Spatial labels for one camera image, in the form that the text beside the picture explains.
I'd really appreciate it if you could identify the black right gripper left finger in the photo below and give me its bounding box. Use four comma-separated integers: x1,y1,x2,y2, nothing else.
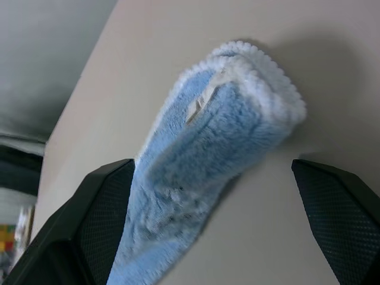
0,158,136,285

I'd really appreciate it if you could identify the multicoloured block object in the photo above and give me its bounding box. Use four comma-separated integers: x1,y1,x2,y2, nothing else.
0,224,16,253

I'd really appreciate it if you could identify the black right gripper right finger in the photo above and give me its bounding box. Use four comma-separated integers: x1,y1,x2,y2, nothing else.
291,159,380,285

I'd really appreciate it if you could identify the light blue fluffy towel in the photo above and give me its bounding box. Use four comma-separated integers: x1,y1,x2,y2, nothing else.
106,39,307,285

